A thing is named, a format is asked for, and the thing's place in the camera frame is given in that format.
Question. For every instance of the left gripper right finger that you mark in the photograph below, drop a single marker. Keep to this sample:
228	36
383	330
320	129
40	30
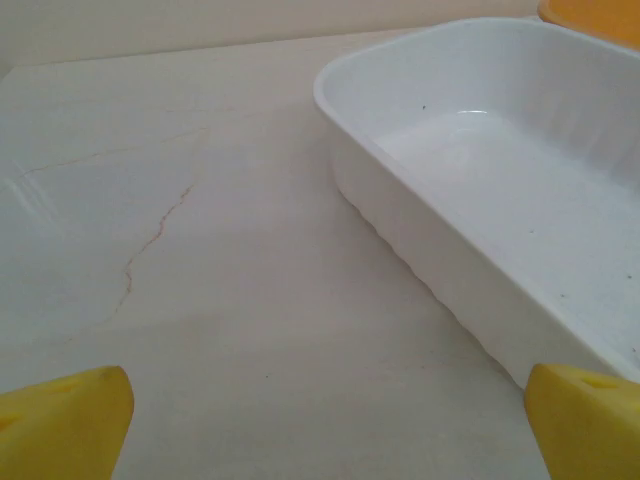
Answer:
590	435

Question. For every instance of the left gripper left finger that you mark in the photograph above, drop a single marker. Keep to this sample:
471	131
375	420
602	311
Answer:
60	430

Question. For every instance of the white plastic tray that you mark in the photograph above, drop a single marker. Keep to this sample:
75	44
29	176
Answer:
500	200

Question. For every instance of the orange plastic tray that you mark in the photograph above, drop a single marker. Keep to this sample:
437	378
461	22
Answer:
590	15

